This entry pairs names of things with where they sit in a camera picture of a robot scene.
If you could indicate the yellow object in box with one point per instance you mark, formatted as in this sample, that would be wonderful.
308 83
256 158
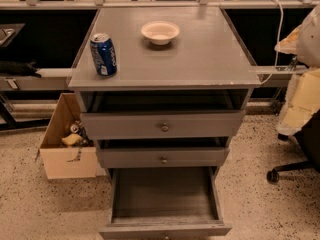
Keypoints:
72 139

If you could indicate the white ceramic bowl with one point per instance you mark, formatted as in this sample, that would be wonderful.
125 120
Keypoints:
160 32

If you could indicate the grey bottom drawer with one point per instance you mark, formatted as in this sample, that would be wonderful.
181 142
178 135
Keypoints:
164 203

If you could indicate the can in cardboard box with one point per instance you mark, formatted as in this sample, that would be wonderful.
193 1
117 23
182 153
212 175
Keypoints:
74 128

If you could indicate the grey drawer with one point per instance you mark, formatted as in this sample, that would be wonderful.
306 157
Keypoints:
161 114
164 203
168 152

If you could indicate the grey middle drawer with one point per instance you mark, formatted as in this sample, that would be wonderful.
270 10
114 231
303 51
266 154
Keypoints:
168 152

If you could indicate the black office chair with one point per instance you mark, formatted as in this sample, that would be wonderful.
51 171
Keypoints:
308 139

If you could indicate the cardboard box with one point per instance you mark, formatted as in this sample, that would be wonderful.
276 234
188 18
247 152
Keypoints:
62 157

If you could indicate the grey top drawer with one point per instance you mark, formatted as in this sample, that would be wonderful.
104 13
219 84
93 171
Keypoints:
161 114

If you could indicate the grey drawer cabinet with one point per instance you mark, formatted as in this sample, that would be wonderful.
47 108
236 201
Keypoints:
205 56

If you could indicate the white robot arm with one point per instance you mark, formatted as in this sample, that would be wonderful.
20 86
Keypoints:
302 99

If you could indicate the blue pepsi can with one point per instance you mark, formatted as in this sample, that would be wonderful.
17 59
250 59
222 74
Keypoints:
103 54

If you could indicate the black cloth on shelf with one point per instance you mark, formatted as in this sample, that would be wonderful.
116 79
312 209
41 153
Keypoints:
18 68

